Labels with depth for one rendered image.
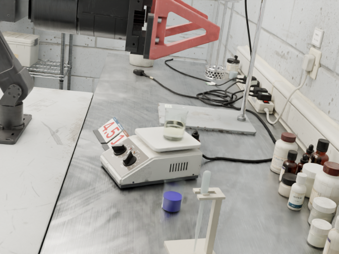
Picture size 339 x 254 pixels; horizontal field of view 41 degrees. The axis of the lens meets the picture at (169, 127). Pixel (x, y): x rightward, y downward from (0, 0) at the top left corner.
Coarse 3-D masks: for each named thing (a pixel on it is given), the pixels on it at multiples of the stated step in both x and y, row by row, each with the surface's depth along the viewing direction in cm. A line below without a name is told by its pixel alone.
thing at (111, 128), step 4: (112, 120) 125; (108, 124) 125; (112, 124) 124; (116, 124) 123; (100, 128) 126; (104, 128) 125; (108, 128) 123; (112, 128) 122; (116, 128) 121; (104, 132) 123; (108, 132) 122; (112, 132) 120; (116, 132) 120; (108, 136) 120; (112, 136) 119
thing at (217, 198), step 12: (216, 192) 74; (216, 204) 74; (216, 216) 75; (216, 228) 76; (180, 240) 80; (192, 240) 81; (204, 240) 81; (168, 252) 77; (180, 252) 77; (192, 252) 78; (204, 252) 78
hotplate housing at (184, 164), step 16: (144, 144) 103; (160, 160) 98; (176, 160) 100; (192, 160) 103; (112, 176) 100; (128, 176) 96; (144, 176) 98; (160, 176) 100; (176, 176) 102; (192, 176) 105
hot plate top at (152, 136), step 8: (144, 128) 108; (152, 128) 109; (160, 128) 109; (144, 136) 103; (152, 136) 104; (160, 136) 104; (152, 144) 99; (160, 144) 100; (168, 144) 100; (176, 144) 101; (184, 144) 102; (192, 144) 102; (200, 144) 103
